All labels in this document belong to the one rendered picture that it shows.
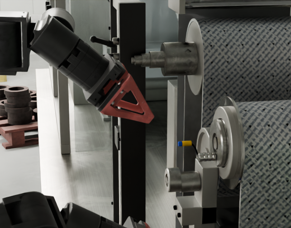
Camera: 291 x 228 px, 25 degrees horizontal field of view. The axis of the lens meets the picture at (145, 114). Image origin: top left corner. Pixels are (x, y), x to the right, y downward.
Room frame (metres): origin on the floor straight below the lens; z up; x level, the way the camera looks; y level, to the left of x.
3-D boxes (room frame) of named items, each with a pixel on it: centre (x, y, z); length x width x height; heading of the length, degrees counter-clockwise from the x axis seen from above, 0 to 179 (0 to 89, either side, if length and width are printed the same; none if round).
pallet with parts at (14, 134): (5.10, 0.67, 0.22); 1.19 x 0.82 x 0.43; 116
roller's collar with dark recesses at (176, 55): (1.23, -0.06, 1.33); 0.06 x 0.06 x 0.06; 10
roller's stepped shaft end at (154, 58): (1.22, 0.00, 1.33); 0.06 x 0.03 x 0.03; 100
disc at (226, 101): (0.99, -0.13, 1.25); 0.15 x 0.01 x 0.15; 10
